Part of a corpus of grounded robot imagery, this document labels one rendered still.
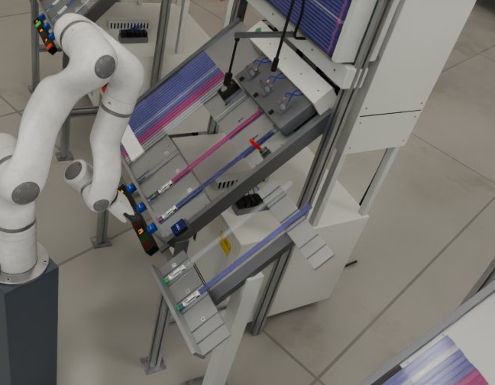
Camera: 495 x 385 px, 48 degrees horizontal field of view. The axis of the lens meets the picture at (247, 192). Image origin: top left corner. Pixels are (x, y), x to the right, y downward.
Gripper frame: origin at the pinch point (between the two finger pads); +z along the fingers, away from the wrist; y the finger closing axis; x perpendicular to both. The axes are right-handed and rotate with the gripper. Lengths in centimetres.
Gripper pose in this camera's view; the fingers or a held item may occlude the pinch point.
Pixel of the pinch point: (135, 215)
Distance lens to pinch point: 190.3
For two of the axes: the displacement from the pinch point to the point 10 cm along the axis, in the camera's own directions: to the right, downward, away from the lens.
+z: 4.2, 4.5, 7.9
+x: 7.8, -6.2, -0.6
